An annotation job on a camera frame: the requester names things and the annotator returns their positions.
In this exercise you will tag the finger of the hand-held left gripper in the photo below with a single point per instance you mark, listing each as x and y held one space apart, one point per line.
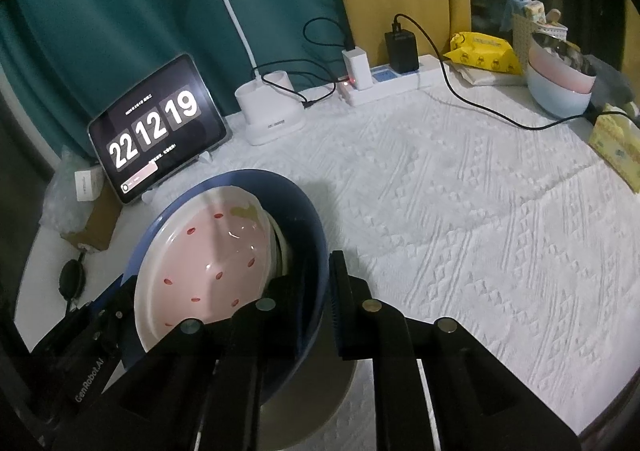
120 303
112 288

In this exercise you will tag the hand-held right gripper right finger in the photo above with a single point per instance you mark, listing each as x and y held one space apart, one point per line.
336 311

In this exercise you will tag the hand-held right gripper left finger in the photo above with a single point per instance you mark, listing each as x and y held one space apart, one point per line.
265 331

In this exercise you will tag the beige plate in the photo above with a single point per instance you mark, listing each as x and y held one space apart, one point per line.
320 391

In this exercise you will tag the cream bowl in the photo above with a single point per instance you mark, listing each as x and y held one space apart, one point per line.
281 251

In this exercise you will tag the pink speckled bowl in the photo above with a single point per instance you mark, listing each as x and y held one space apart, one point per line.
210 251

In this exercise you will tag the large blue bowl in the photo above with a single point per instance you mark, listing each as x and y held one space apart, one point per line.
295 211

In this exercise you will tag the clear plastic bag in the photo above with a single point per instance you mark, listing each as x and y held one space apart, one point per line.
60 196

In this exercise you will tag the small white box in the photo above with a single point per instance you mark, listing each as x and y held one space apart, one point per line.
87 183

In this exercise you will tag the tablet with clock display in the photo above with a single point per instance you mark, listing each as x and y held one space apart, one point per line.
155 131

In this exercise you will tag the white desk lamp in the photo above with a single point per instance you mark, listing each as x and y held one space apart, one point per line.
265 106

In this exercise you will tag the white power strip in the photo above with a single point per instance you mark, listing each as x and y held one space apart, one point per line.
400 81

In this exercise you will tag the white charger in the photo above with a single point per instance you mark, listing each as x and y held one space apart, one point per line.
357 66

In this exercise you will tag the black charger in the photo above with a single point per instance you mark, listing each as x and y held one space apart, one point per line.
400 53

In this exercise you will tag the white flat packet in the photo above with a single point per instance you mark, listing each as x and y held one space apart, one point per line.
490 78

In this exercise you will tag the teal curtain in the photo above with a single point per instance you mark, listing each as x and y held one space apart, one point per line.
100 6

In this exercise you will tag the yellow wipes pack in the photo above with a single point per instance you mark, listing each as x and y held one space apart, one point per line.
482 53

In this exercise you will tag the light blue steel-lined bowl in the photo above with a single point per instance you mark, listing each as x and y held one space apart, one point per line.
555 101

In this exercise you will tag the pink steel-lined bowl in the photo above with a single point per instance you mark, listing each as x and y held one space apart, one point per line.
555 71

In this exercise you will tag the yellow tissue box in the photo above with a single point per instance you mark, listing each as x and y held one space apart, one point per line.
617 146

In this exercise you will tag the white perforated basket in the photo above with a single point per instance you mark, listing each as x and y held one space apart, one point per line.
522 36

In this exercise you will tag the light blue plastic bag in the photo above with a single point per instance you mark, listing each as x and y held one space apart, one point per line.
515 1

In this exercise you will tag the grey cloth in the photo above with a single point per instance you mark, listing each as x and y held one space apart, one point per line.
607 76

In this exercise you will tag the yellow patterned small carton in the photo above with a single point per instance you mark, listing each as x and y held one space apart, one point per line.
534 11

